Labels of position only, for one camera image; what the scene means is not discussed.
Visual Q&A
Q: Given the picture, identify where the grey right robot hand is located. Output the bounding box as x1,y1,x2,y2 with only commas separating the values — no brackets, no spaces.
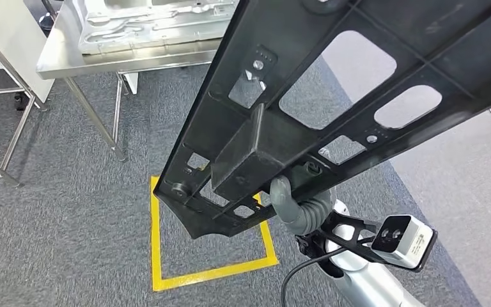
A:
269,175,306,230

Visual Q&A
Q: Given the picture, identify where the black plastic plate bracket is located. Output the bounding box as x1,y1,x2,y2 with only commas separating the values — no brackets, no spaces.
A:
153,0,491,240

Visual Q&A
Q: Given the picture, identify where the stainless steel workbench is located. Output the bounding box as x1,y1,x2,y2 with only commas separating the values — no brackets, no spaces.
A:
35,0,240,164

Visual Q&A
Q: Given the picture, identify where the yellow floor tape square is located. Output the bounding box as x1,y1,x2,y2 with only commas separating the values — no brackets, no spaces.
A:
150,175,280,293

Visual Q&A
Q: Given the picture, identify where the silver grooved metal plate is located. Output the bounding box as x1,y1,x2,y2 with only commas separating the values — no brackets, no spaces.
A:
65,0,238,55

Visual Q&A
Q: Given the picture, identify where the white top steel-leg table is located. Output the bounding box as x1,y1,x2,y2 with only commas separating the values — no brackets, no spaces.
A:
0,0,56,188

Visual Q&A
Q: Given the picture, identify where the black camera cable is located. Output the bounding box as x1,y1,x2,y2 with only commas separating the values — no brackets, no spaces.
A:
280,247,350,307

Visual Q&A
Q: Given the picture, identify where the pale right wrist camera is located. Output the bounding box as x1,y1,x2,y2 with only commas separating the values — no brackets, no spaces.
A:
370,214,438,273

